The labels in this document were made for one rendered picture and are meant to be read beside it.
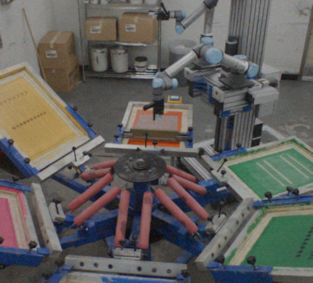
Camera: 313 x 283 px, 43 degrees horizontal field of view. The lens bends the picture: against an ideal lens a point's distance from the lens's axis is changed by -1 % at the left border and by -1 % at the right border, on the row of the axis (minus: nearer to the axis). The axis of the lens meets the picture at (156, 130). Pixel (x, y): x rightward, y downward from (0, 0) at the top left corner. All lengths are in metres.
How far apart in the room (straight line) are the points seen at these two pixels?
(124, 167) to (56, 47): 4.01
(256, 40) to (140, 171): 1.89
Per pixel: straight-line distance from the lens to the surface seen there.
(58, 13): 6.92
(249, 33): 3.61
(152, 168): 2.25
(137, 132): 3.13
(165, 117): 3.50
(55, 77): 6.28
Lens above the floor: 2.63
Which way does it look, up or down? 30 degrees down
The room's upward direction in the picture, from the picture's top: straight up
